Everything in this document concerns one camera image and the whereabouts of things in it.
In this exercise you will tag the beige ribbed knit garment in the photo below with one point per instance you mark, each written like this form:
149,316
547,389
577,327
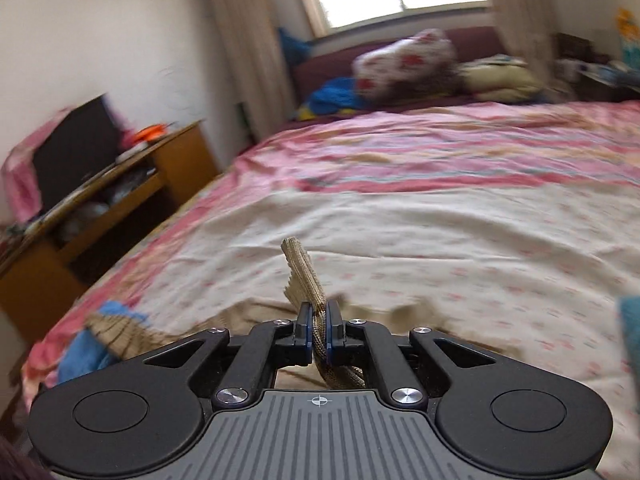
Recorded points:
302,275

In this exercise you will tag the person's maroon clothing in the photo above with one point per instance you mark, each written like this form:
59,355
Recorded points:
15,462

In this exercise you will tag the black television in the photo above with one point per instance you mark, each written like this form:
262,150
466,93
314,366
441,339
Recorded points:
75,150

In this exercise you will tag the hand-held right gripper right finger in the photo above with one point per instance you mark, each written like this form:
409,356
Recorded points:
330,334

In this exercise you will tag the blue bag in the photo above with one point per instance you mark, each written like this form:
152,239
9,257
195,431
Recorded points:
292,47

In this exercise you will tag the white plastic bag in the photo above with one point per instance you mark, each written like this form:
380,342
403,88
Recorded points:
122,187

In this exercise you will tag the cluttered nightstand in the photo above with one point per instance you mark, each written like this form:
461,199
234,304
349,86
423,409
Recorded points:
595,80

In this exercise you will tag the wooden cabinet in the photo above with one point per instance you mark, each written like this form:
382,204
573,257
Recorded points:
182,160

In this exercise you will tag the beige curtain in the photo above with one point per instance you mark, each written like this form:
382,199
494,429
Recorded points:
240,25
520,15

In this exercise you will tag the teal fuzzy cloth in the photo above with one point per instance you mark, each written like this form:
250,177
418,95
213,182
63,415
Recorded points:
631,332

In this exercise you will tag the pink floral bedsheet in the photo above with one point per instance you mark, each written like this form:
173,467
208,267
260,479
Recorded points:
450,200

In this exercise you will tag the pink cloth cover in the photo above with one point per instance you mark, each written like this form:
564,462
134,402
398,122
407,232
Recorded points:
17,175

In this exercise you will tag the yellow-green pillow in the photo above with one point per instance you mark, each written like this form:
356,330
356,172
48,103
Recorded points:
500,80

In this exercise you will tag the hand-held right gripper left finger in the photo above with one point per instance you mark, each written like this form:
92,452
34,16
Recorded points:
309,332

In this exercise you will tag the maroon sofa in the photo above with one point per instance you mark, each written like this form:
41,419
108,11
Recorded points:
325,67

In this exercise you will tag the white red floral pillow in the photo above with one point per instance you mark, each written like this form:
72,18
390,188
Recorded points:
400,60

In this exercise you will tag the blue yellow cloth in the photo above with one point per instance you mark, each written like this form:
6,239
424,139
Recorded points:
335,95

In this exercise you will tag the yellow teal wall poster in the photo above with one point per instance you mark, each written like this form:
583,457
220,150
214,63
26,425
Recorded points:
629,30

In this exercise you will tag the orange object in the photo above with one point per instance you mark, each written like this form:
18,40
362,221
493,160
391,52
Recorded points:
149,133

